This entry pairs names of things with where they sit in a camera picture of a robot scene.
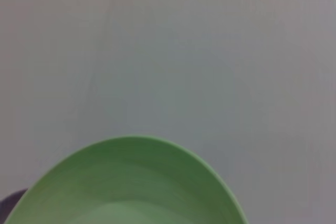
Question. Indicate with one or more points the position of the light green plate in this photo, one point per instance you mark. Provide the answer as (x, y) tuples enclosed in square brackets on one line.
[(131, 182)]

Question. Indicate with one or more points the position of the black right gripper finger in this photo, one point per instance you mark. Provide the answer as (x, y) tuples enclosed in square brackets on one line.
[(9, 203)]

